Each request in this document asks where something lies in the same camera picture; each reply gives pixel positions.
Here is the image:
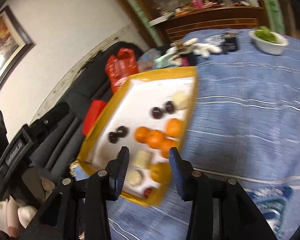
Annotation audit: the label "black box on table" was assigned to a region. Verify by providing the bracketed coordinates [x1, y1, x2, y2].
[222, 32, 239, 54]

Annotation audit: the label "orange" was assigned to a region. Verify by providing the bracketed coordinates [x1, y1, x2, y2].
[160, 138, 177, 159]
[146, 129, 165, 149]
[165, 118, 184, 138]
[134, 126, 151, 144]

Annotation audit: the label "black chair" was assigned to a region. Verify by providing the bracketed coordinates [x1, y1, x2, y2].
[31, 42, 143, 181]

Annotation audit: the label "pink bottle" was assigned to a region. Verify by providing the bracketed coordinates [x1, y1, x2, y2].
[191, 0, 204, 10]

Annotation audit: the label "green leafy vegetables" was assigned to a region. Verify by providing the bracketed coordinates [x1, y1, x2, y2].
[255, 26, 277, 43]

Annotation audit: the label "white gloves pile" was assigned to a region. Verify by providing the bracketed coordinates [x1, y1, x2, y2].
[154, 38, 223, 69]

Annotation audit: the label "operator left hand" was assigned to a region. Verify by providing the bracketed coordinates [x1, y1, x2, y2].
[6, 174, 56, 239]

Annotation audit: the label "yellow foam-lined box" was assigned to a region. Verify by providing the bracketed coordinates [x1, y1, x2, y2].
[77, 67, 198, 206]

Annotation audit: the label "blue plaid tablecloth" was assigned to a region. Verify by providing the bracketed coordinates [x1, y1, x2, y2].
[107, 28, 300, 240]

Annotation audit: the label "wooden cabinet counter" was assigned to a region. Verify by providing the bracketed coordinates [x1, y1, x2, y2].
[154, 6, 269, 43]

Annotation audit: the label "white bowl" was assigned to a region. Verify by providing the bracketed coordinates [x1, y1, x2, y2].
[249, 30, 289, 55]

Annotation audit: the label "right white yam piece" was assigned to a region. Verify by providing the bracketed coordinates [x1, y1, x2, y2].
[133, 150, 152, 169]

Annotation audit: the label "red jujube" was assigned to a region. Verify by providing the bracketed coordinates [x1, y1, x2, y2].
[143, 187, 153, 198]

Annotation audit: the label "red plastic bag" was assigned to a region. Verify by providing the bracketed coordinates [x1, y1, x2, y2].
[82, 48, 138, 136]

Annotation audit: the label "framed wall picture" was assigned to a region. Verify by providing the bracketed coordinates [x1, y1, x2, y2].
[0, 6, 34, 90]

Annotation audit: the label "small white yam piece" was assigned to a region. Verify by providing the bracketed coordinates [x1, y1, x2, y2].
[127, 170, 143, 187]

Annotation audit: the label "small dark plum right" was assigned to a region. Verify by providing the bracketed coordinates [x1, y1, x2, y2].
[108, 132, 119, 144]

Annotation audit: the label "large white yam piece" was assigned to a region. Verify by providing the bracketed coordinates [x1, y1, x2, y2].
[172, 91, 191, 110]

